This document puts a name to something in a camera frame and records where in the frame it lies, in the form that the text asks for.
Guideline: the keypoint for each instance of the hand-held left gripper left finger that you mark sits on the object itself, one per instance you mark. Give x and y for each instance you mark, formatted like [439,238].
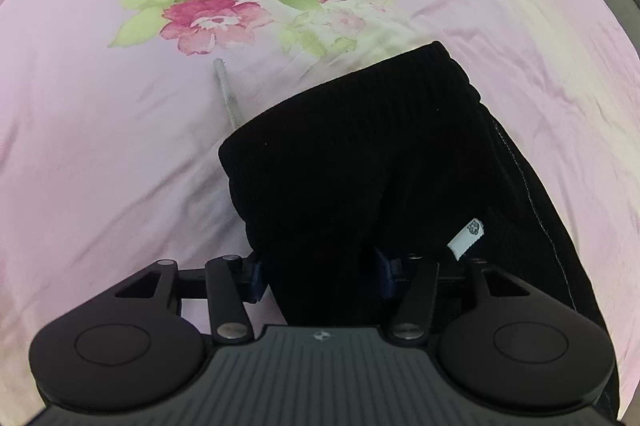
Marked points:
[256,278]

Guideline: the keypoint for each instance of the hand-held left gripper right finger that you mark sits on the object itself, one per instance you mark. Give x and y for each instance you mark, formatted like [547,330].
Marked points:
[382,273]

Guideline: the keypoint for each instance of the black pants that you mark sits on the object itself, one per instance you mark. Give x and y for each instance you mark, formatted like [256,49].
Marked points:
[375,145]

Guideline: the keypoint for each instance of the pink floral bedsheet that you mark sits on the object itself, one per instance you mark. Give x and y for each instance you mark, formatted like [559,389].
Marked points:
[100,130]

